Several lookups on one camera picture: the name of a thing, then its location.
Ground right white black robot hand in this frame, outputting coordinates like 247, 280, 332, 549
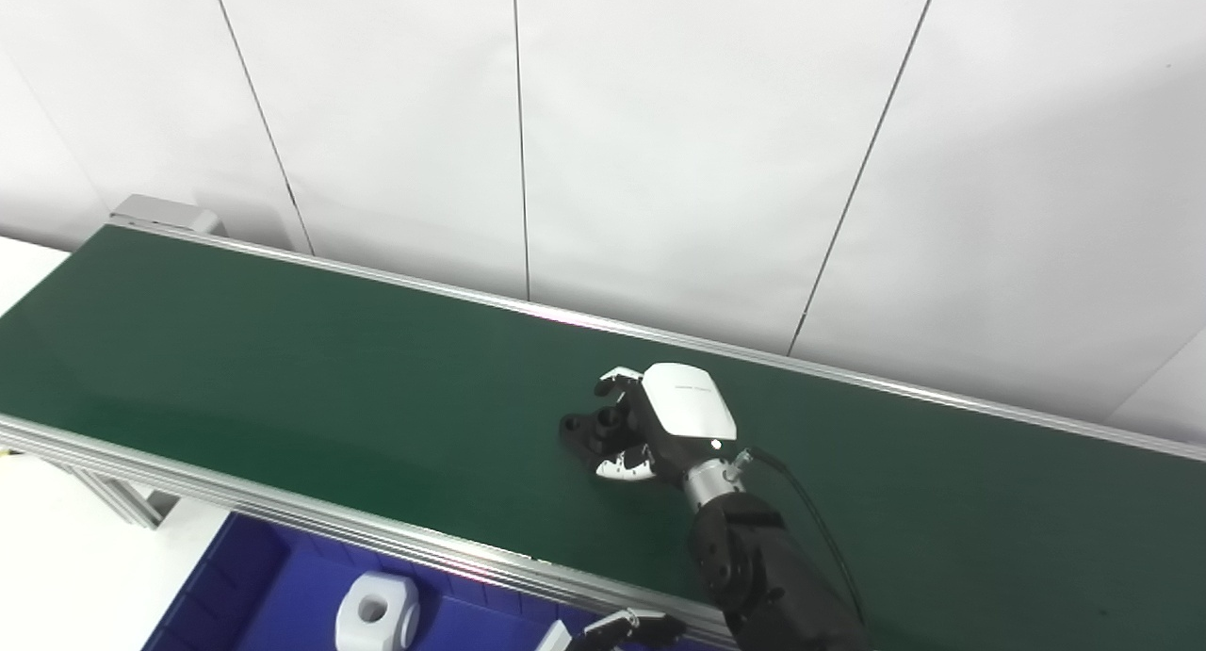
594, 363, 741, 482

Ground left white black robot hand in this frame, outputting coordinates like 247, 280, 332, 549
537, 609, 688, 651

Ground black flange part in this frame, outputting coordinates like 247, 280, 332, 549
560, 400, 652, 469

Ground white block part with hole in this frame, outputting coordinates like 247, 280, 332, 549
334, 572, 422, 651

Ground green conveyor belt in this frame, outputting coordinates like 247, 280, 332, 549
0, 225, 1206, 651
0, 194, 1206, 651

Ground blue bin with white parts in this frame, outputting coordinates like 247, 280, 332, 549
141, 512, 726, 651

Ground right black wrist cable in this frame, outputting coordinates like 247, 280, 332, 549
730, 447, 869, 626

